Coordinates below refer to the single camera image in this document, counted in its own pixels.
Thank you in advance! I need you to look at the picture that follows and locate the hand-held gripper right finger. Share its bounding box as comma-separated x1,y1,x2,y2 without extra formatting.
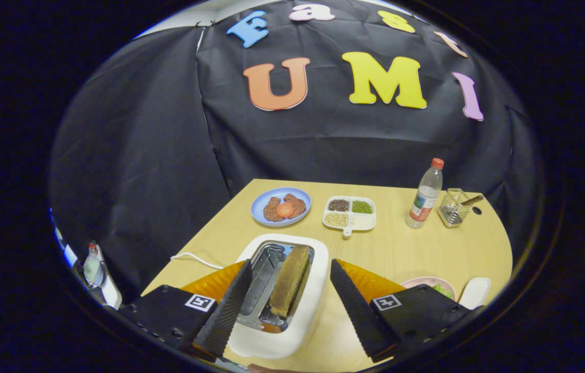
330,258,472,363

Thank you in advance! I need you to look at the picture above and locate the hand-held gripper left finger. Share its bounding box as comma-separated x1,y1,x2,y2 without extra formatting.
116,259,253,361

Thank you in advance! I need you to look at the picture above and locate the white toaster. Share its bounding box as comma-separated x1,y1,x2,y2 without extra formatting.
228,233,329,360

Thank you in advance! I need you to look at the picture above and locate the pink plate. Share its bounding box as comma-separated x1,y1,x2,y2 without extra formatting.
400,276,457,301

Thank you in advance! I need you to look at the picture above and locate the brown toast slice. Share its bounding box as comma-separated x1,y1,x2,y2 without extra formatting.
269,245,311,319

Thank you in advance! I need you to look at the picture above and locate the white divided seasoning tray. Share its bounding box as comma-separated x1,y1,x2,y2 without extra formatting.
322,196,377,237

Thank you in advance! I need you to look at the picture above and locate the blue plate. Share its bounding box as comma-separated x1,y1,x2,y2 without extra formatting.
251,187,312,227

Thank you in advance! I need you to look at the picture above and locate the brown meat patty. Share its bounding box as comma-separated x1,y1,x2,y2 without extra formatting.
283,193,306,218
264,196,283,222

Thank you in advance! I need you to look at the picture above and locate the white plate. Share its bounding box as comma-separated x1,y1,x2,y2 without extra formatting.
458,277,491,310

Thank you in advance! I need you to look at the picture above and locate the clear bottle red cap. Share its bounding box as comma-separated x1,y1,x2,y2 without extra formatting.
405,158,445,229

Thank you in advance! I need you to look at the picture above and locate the metal mesh utensil holder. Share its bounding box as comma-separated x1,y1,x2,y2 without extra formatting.
437,188,472,228

